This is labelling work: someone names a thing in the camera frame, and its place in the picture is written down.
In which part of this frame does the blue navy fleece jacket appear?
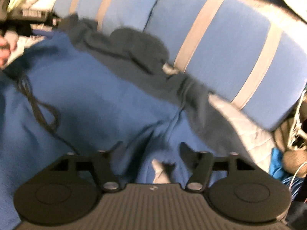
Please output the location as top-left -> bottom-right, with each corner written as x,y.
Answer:
1,16 -> 250,229

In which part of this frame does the person left hand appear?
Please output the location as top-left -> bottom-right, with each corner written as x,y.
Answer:
1,30 -> 19,69

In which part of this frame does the grey quilted bedspread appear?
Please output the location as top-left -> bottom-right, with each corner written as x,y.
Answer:
145,95 -> 275,183

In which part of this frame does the left blue striped pillow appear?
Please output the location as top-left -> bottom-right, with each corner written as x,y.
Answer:
54,0 -> 157,34

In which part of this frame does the blue striped pillow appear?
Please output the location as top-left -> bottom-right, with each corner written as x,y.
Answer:
145,0 -> 306,131
54,0 -> 157,34

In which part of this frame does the black bag clutter pile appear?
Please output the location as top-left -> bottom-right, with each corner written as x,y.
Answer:
273,89 -> 306,177

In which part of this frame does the right blue striped pillow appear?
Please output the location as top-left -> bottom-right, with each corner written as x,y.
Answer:
145,0 -> 306,131

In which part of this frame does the black thin cable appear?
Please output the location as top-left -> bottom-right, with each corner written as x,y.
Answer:
13,71 -> 81,156

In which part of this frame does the blue coiled cable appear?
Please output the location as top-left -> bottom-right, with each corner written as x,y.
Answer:
268,147 -> 305,202

